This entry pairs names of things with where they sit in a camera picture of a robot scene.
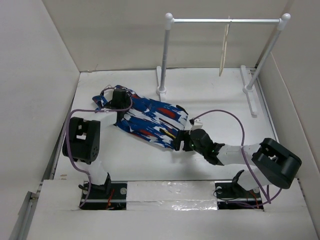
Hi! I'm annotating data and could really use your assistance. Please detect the silver tape strip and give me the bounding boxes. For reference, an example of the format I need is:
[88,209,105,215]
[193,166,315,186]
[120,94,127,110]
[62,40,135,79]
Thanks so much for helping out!
[126,180,218,211]

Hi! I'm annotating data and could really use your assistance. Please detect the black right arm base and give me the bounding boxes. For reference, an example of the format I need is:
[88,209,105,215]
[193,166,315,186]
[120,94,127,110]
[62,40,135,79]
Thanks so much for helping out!
[213,181,264,210]

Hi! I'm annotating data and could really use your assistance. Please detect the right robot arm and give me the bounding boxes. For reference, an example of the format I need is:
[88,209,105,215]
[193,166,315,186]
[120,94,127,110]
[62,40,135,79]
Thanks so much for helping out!
[173,128,302,197]

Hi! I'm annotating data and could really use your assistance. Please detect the blue patterned trousers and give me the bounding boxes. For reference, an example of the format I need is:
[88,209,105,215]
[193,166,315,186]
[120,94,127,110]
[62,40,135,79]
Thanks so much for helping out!
[92,85,189,150]

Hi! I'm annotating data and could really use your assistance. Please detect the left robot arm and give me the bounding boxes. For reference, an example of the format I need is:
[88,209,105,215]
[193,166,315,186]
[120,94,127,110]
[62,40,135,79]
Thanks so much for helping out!
[62,87,133,199]

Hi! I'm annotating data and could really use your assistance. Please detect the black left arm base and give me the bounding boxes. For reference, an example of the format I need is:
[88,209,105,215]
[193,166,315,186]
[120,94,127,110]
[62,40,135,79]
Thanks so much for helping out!
[80,181,128,211]

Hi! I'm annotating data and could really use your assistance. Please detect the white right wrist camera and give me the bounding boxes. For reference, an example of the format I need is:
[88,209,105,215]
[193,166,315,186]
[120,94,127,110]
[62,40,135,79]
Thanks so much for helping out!
[189,118,203,132]

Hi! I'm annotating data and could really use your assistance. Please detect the white clothes rack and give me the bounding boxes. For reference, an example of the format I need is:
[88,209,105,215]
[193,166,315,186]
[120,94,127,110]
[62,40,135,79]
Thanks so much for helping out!
[156,13,291,118]

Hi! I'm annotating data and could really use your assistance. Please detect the cream clothes hanger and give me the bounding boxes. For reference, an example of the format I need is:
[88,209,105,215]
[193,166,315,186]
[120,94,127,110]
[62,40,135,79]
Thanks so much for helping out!
[218,22,231,77]

